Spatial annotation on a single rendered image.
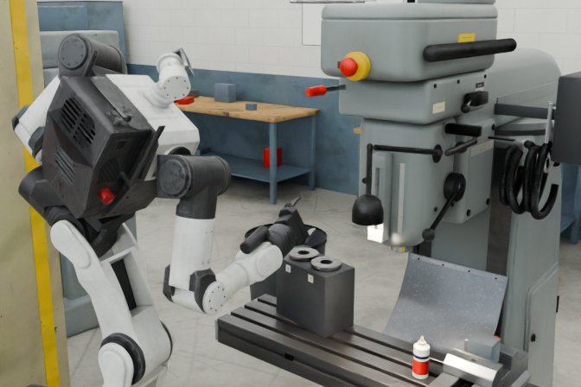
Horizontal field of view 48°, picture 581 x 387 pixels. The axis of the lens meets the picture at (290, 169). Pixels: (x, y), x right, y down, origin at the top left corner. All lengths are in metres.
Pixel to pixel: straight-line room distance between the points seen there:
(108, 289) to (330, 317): 0.62
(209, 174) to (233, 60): 6.28
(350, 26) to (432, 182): 0.42
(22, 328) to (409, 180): 2.01
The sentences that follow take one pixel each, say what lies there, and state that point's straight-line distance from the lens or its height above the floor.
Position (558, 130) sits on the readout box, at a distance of 1.70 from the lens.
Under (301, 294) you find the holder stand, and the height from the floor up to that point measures 1.07.
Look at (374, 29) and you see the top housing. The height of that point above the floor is 1.84.
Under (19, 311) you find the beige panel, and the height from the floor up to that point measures 0.64.
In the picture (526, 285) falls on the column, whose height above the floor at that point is 1.09.
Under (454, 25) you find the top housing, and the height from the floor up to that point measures 1.84.
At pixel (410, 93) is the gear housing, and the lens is 1.46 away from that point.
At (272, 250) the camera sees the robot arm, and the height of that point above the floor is 1.26.
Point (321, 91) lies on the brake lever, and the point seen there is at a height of 1.70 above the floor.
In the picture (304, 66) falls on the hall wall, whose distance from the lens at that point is 7.04.
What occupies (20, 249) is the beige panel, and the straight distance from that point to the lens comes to 2.96.
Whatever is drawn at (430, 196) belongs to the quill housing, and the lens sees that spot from 1.58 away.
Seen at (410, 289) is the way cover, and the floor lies 1.02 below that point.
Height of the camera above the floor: 1.87
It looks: 14 degrees down
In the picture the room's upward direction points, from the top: straight up
